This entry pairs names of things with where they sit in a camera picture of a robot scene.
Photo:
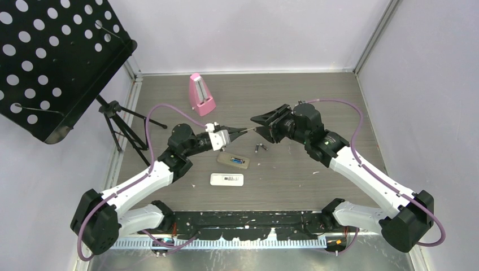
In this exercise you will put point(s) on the black tripod stand legs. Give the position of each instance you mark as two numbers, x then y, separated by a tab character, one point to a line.
117	126

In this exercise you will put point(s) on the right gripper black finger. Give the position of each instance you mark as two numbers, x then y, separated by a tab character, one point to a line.
271	116
266	133

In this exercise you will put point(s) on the black perforated music stand desk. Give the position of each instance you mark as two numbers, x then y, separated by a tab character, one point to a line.
56	58

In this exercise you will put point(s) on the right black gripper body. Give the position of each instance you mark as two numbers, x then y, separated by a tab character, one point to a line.
284	126

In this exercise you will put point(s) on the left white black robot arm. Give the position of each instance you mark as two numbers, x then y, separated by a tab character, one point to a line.
102	217

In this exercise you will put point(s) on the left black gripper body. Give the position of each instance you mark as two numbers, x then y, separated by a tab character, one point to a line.
206	138

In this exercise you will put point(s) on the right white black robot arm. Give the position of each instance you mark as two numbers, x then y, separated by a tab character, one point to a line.
402	216

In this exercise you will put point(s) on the white remote control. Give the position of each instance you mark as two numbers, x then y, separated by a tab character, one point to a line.
223	179

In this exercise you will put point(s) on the black battery with white end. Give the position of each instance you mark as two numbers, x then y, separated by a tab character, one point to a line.
263	146

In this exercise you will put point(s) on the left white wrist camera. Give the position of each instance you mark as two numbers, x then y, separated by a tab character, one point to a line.
218	138

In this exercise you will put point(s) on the pink metronome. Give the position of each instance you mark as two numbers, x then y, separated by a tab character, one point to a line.
200	97

